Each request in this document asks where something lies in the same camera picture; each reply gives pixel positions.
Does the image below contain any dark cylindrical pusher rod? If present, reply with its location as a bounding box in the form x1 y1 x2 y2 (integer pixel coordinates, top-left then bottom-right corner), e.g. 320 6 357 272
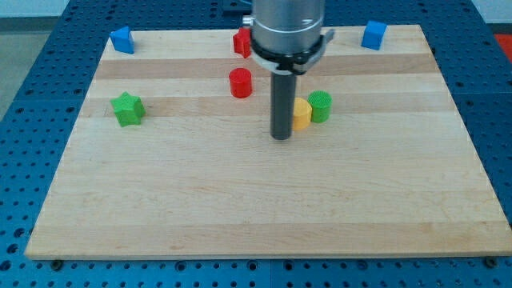
270 74 296 140

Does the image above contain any black clamp ring mount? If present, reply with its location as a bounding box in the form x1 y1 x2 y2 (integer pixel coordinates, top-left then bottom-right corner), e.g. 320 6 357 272
251 29 334 75

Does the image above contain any yellow heart block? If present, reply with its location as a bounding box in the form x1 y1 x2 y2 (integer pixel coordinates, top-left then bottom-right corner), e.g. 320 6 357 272
292 98 312 131

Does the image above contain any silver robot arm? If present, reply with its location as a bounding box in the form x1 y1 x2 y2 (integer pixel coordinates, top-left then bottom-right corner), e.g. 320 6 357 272
242 0 335 140

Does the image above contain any blue cube block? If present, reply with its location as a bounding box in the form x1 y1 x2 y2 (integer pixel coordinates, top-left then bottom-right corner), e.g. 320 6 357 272
361 20 387 50

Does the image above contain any green cylinder block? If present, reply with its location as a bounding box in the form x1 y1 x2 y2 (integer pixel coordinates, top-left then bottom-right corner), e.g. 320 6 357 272
308 90 333 123

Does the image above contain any red cylinder block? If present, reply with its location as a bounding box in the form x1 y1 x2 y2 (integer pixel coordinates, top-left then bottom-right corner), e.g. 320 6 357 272
229 68 253 98

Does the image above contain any red star block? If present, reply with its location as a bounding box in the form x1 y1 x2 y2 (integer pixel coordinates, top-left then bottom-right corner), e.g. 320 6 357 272
233 28 251 58

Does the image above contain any wooden board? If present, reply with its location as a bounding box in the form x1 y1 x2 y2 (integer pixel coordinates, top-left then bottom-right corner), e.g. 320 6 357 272
25 25 511 260

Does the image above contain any green star block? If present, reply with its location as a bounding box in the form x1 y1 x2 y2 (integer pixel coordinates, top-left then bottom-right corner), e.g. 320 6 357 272
110 92 146 127

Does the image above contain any blue triangular block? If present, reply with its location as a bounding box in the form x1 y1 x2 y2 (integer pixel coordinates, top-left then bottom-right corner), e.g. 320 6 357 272
109 26 134 54

